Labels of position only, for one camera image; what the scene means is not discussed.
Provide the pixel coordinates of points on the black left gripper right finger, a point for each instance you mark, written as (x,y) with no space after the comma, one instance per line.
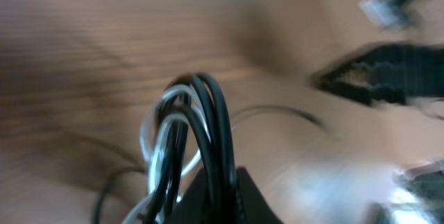
(251,207)

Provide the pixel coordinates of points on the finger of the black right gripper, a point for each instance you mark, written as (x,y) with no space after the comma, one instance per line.
(402,57)
(367,96)

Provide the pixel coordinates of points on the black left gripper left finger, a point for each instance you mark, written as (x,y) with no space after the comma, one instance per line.
(195,207)

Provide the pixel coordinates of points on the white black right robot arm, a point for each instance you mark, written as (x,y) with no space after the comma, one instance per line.
(380,159)

